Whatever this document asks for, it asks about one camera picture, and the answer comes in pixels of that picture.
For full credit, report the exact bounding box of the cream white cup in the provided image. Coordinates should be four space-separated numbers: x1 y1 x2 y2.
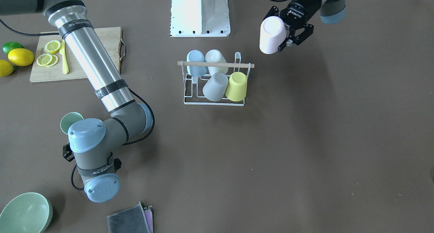
205 49 229 76

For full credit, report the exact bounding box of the pink cup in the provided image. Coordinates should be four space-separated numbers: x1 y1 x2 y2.
259 16 286 54

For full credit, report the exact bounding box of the grey cup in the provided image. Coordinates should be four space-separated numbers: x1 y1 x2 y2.
203 72 229 102

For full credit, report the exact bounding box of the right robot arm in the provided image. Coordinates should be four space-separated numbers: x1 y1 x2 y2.
1 0 155 203

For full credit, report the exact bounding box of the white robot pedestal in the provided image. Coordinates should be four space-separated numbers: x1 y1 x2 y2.
170 0 231 37

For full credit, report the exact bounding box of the green bowl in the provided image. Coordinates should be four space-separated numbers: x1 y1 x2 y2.
0 192 53 233

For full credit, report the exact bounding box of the light blue cup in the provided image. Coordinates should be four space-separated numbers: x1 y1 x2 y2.
186 50 208 77

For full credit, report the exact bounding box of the lemon slice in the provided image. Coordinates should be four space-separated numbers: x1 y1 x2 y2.
44 40 61 54
36 53 53 67

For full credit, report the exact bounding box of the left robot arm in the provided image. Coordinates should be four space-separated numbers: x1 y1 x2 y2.
259 0 346 54

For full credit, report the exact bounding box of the green cup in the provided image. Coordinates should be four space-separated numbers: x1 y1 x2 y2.
59 112 84 134

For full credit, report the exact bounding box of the wooden cutting board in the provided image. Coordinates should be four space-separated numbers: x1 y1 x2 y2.
29 26 127 83

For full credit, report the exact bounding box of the yellow plastic knife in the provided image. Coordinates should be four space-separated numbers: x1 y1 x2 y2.
59 40 70 74

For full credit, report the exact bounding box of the lemon near board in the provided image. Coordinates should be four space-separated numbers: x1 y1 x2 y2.
8 48 35 66

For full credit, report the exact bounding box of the yellow cup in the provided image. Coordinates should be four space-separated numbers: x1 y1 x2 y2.
225 71 248 102

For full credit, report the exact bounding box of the green lime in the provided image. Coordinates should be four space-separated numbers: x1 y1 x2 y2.
2 41 24 54

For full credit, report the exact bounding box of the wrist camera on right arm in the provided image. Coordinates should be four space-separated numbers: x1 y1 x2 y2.
62 143 75 162

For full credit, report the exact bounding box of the white wire cup holder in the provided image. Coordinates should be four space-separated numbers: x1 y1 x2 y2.
178 50 255 106

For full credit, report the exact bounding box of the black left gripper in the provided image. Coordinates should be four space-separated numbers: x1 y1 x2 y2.
263 0 322 52

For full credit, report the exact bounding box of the grey folded cloth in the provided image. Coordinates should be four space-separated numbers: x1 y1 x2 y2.
107 203 154 233

